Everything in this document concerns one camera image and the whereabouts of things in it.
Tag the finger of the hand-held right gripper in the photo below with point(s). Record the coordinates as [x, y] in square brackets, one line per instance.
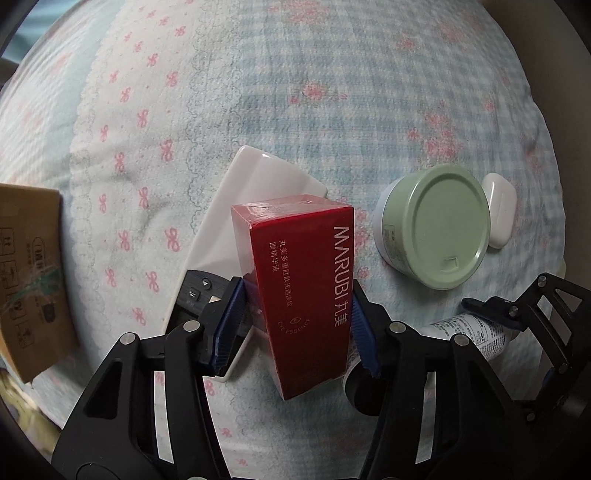
[491, 308]

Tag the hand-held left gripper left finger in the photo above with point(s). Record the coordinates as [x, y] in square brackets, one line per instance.
[232, 318]

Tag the white earbud case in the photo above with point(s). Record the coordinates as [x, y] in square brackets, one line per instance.
[501, 207]

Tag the white rectangular tray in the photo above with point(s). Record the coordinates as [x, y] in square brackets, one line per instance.
[258, 180]

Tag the red cosmetics box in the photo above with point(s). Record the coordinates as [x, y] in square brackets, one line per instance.
[300, 286]

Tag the blue checked floral blanket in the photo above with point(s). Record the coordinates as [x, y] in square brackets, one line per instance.
[369, 92]

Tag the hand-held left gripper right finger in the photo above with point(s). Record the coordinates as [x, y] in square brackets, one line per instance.
[364, 333]

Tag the white tube with black cap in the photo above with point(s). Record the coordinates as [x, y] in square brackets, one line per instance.
[480, 334]

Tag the white bow-print bedsheet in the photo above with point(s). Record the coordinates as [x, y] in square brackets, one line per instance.
[138, 138]

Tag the black remote control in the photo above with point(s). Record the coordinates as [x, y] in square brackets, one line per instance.
[196, 291]

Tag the pale patterned cloth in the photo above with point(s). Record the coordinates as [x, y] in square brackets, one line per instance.
[18, 401]

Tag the green round tin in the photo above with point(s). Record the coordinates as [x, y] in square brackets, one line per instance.
[443, 226]

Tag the brown cardboard box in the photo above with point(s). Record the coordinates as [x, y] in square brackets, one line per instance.
[32, 277]

